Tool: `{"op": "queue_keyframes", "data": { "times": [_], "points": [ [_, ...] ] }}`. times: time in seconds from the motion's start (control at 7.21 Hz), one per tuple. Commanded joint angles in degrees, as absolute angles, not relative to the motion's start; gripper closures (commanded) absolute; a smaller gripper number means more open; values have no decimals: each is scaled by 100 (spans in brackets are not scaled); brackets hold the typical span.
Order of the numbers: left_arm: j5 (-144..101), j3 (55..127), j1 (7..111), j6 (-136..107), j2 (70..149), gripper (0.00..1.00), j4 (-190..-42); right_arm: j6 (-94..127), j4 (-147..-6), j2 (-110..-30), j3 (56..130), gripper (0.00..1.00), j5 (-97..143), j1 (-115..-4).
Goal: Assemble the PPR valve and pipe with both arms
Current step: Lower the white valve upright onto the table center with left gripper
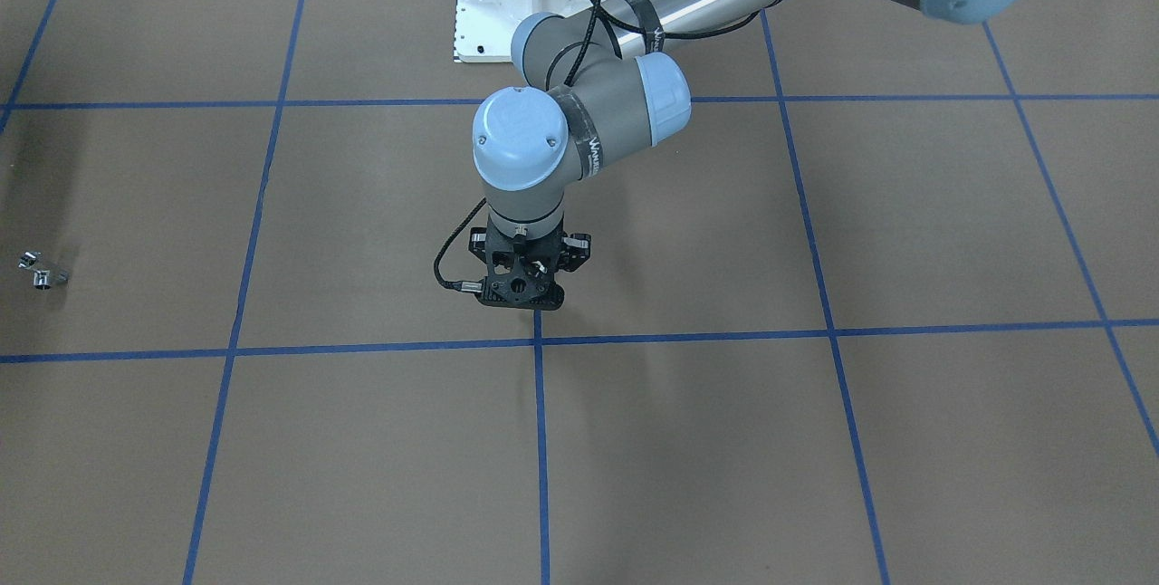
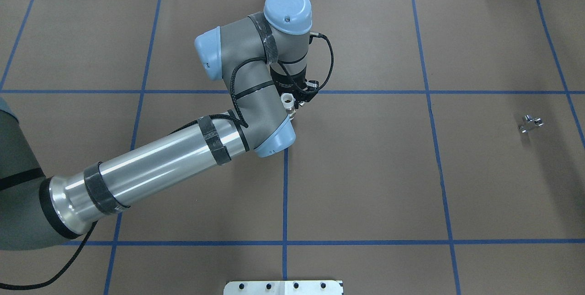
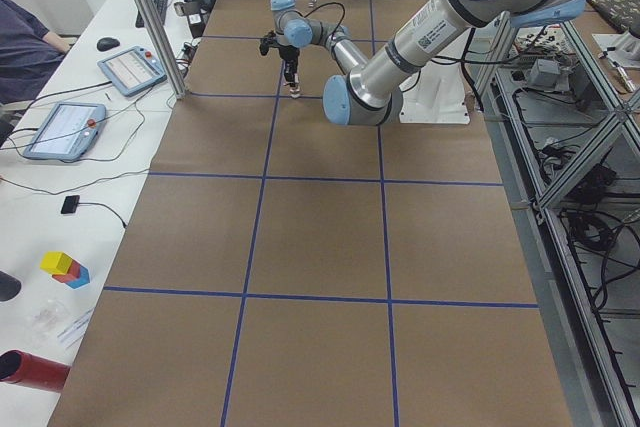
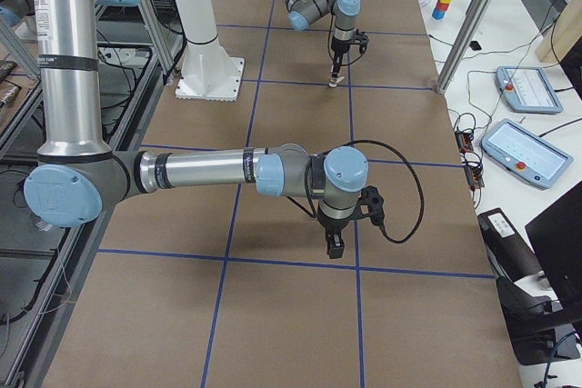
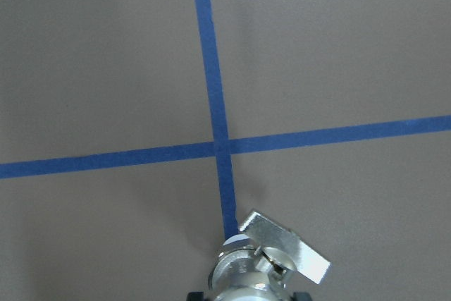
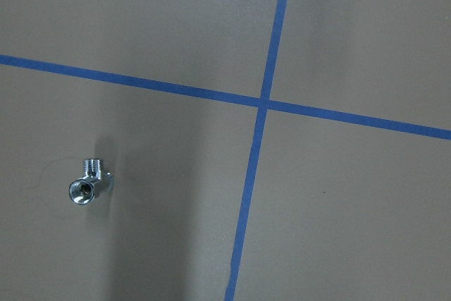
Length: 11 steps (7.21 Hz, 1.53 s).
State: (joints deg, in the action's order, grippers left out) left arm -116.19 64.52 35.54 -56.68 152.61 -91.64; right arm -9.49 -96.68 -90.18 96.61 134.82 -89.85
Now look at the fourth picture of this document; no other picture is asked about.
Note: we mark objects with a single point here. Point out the black box with label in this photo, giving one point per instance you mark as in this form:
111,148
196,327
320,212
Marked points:
506,244

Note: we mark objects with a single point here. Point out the white camera pole with base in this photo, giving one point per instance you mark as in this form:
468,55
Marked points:
207,71

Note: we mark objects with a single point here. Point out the blue wooden block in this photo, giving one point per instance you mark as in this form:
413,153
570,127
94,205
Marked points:
437,14

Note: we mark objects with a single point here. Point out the far teach pendant tablet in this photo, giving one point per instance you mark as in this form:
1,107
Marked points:
526,90

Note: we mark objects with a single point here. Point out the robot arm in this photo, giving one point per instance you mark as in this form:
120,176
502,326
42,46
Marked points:
334,178
343,34

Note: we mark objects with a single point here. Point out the aluminium frame post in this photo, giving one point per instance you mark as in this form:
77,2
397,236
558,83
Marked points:
475,12

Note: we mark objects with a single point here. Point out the red wooden block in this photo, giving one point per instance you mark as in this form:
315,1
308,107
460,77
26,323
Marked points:
441,7

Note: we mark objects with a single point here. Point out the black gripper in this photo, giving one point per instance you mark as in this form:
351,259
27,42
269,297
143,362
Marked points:
331,227
337,49

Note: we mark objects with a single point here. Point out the teach pendant tablet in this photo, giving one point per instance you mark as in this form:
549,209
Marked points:
526,90
525,155

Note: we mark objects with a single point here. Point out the near teach pendant tablet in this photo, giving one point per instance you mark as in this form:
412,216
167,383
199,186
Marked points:
525,155

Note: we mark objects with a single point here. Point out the aluminium frame rack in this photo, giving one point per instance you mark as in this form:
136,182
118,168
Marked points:
78,181

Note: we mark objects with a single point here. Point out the white PPR pipe fitting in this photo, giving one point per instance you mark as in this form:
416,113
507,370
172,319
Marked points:
334,81

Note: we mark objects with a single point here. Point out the brown paper table mat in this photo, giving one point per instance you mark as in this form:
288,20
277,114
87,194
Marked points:
223,287

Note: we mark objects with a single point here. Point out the black monitor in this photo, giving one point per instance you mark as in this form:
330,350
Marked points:
555,235

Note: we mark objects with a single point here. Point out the small black puck device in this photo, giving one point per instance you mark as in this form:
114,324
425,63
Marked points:
475,45

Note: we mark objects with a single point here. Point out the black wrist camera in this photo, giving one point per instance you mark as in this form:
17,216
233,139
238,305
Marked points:
370,205
361,39

